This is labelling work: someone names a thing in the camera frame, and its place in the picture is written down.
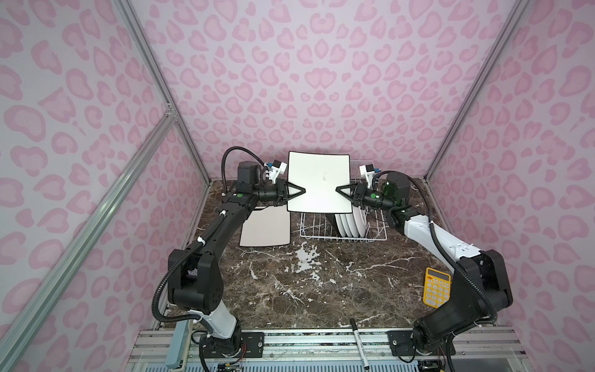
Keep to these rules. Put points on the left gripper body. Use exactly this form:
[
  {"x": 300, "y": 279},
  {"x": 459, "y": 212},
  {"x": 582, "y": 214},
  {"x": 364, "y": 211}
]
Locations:
[{"x": 273, "y": 194}]

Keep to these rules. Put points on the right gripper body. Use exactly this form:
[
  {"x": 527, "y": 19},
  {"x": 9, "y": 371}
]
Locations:
[{"x": 371, "y": 199}]

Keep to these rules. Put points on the square white plate round well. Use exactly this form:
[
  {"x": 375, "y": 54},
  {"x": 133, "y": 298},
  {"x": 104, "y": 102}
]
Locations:
[{"x": 319, "y": 174}]

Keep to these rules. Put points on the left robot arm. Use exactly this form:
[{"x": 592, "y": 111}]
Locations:
[{"x": 192, "y": 288}]

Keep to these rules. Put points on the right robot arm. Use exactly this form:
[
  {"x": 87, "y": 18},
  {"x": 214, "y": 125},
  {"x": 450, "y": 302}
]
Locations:
[{"x": 480, "y": 286}]

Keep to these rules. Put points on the yellow calculator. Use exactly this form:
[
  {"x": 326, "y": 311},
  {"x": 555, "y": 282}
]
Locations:
[{"x": 437, "y": 288}]

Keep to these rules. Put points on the black marker pen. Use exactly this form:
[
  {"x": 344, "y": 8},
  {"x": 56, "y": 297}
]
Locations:
[{"x": 359, "y": 344}]

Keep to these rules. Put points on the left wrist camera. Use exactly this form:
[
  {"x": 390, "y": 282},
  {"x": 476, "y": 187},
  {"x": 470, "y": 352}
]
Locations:
[{"x": 275, "y": 169}]

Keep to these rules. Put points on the white wire dish rack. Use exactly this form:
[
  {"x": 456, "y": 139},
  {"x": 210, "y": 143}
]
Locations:
[{"x": 315, "y": 226}]

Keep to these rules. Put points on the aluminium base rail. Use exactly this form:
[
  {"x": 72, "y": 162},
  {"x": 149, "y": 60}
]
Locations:
[{"x": 483, "y": 349}]

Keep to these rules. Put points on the grey box on rail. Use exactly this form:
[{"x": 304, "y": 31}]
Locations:
[{"x": 177, "y": 355}]

